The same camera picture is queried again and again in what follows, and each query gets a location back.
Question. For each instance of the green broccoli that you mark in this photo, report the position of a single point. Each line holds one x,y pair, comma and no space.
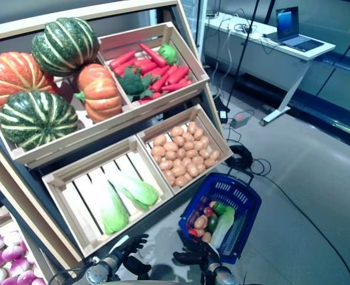
133,82

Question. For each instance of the white desk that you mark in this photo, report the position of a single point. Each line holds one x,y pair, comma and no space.
299,49

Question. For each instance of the brown potato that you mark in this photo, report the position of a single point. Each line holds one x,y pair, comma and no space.
181,153
169,177
171,155
200,168
197,160
181,181
189,145
209,162
165,164
177,162
198,145
215,154
207,237
192,153
159,140
188,136
178,140
158,150
204,153
198,134
170,146
178,170
199,232
200,222
177,131
205,142
192,127
186,161
192,169

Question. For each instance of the orange striped pumpkin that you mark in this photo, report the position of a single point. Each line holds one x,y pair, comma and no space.
12,77
101,92

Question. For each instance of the green striped pumpkin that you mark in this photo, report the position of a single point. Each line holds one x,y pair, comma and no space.
65,44
38,118

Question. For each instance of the red carrot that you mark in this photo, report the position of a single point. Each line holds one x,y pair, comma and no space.
171,71
122,58
149,70
145,101
152,55
176,86
178,75
124,68
160,83
145,63

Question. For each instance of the wooden display shelf frame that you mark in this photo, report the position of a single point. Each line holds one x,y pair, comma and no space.
83,11

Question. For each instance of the open laptop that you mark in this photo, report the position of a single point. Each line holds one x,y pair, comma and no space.
293,32

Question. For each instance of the wooden crate with potatoes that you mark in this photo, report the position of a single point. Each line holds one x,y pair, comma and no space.
216,134

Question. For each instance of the wooden crate with carrots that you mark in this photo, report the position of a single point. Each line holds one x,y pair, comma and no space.
170,99

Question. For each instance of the light green lettuce head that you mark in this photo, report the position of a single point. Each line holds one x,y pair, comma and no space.
168,53

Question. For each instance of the wooden crate with cabbages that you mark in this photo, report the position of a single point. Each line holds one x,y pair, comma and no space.
81,190

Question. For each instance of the large wooden crate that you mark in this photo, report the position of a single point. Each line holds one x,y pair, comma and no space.
74,139

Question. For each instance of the black tripod pole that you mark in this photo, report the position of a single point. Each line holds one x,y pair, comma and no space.
241,50

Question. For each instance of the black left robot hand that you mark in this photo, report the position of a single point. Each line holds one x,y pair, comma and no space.
136,265

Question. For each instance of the blue plastic shopping basket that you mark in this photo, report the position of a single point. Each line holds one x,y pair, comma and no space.
240,190

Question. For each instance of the napa cabbage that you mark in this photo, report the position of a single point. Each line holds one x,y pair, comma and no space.
224,225
138,191
114,207

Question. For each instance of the small red vegetable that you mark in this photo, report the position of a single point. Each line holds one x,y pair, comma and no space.
192,232

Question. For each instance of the dark green pepper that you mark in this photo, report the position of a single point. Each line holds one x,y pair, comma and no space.
212,223

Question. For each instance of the grey power strip red switch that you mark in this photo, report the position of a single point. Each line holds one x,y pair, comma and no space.
241,119

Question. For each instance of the green bell pepper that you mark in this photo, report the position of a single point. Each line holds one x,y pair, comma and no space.
219,207

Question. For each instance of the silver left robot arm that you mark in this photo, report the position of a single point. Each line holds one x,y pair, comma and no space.
102,270

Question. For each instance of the black power adapter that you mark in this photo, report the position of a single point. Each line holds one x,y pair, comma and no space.
223,115

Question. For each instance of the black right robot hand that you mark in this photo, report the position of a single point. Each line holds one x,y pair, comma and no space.
197,256

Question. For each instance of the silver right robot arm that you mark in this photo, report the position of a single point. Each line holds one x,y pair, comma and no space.
222,274

